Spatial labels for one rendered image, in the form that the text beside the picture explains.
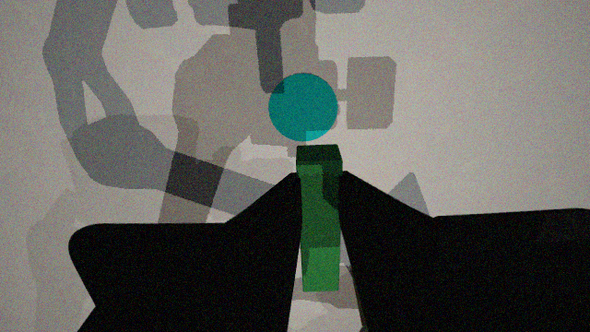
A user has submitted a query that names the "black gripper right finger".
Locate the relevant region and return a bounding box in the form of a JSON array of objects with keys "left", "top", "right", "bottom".
[{"left": 338, "top": 171, "right": 590, "bottom": 332}]

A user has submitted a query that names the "green rectangular post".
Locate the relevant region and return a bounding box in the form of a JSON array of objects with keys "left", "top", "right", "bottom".
[{"left": 296, "top": 144, "right": 343, "bottom": 292}]

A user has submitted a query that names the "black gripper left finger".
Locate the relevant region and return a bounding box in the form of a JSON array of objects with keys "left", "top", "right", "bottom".
[{"left": 68, "top": 172, "right": 302, "bottom": 332}]

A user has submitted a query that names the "teal flat circle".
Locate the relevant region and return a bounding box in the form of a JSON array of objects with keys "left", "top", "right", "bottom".
[{"left": 268, "top": 73, "right": 338, "bottom": 142}]

